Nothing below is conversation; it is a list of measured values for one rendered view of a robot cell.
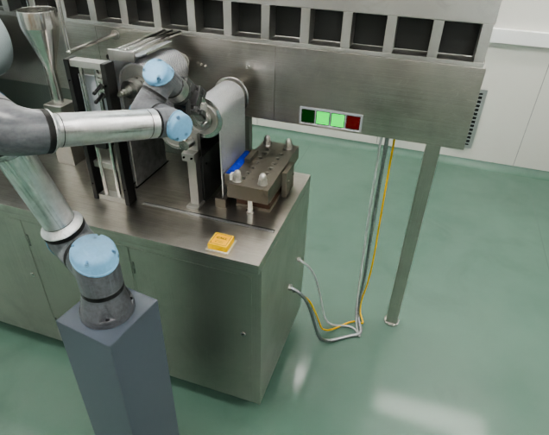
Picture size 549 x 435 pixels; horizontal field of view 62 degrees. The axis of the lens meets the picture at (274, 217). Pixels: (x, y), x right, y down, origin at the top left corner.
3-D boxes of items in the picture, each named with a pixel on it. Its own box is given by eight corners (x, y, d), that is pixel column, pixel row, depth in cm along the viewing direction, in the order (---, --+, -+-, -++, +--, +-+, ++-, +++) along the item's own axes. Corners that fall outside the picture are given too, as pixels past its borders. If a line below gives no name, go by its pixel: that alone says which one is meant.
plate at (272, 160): (227, 197, 172) (226, 182, 169) (263, 152, 203) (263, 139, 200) (268, 204, 168) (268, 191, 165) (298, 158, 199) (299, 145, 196)
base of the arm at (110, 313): (109, 337, 124) (102, 311, 119) (68, 318, 130) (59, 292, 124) (146, 301, 136) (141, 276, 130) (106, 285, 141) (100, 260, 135)
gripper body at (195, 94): (208, 93, 149) (193, 77, 138) (202, 118, 149) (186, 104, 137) (186, 90, 151) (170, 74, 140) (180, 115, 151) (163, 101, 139)
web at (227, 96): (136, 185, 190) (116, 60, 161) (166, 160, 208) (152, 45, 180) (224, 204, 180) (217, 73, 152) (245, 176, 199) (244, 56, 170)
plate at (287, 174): (280, 197, 184) (281, 173, 178) (288, 185, 192) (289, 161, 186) (287, 198, 184) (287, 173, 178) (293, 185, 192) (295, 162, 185)
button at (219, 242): (207, 249, 157) (207, 242, 156) (216, 236, 163) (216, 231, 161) (226, 253, 155) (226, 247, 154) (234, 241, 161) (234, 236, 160)
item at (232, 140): (221, 179, 174) (218, 133, 163) (243, 153, 192) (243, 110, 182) (222, 179, 174) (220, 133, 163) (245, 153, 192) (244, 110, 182)
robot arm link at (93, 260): (91, 306, 120) (80, 267, 112) (68, 280, 128) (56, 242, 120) (132, 285, 127) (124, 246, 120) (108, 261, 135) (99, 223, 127)
